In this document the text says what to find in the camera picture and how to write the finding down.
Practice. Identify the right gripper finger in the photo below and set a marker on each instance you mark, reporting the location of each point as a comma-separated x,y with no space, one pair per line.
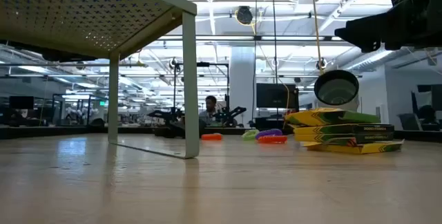
362,32

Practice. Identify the yellow green crayon box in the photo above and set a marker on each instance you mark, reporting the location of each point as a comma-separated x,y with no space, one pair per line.
345,137
362,148
328,117

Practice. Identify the yellow snack box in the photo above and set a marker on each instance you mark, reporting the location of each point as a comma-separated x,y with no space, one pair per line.
345,128

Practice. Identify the purple coil wristband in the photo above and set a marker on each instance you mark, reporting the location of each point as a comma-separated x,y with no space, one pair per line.
269,133

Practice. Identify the background black robot arm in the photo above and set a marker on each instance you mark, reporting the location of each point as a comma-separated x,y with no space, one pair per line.
165,117
231,115

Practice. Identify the black office chair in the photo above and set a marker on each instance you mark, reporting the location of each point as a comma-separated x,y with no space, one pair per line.
426,117

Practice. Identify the green coil wristband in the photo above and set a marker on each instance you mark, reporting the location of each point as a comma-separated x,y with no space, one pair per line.
249,135

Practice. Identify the person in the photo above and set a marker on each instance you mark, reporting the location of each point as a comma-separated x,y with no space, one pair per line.
207,111

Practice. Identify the pale green perforated metal shelf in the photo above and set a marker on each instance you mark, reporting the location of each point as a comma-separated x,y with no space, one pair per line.
86,16

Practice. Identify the small black monitor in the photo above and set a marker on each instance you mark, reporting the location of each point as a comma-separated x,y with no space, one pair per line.
21,102

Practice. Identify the background black rig frame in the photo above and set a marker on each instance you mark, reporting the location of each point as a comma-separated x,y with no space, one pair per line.
202,64

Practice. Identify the black aluminium table frame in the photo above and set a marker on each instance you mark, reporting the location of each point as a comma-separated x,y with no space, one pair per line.
52,131

